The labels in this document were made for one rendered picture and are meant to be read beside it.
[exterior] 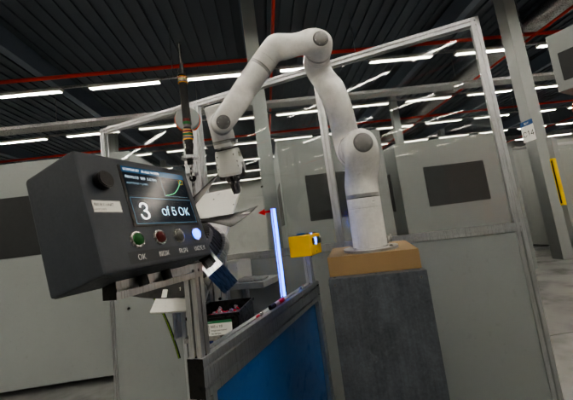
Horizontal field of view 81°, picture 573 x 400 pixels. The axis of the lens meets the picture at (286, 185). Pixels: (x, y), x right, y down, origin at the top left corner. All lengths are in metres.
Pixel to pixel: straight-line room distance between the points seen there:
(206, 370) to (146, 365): 1.93
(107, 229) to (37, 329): 3.37
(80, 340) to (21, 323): 0.53
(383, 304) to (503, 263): 0.92
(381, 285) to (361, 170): 0.38
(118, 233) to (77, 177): 0.10
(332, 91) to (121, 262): 0.94
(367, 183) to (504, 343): 1.11
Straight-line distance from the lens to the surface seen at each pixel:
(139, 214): 0.60
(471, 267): 1.91
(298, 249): 1.47
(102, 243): 0.54
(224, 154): 1.26
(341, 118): 1.27
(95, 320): 3.65
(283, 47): 1.33
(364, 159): 1.16
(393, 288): 1.13
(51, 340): 3.85
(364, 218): 1.19
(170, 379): 2.64
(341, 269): 1.16
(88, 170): 0.58
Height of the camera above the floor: 1.10
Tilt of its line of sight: 8 degrees up
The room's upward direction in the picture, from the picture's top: 7 degrees counter-clockwise
